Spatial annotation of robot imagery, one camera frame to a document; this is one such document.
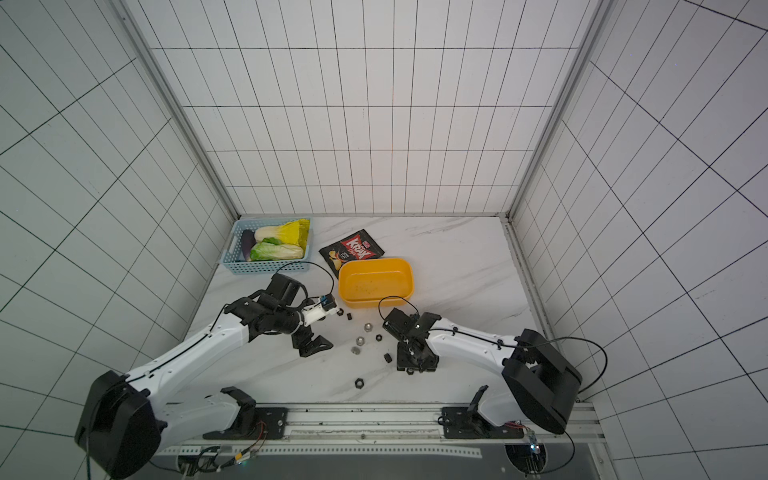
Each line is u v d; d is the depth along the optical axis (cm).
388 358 83
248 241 107
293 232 102
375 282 100
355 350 84
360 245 110
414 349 59
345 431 73
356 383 79
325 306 69
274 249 100
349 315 91
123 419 39
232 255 102
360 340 87
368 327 90
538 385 42
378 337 87
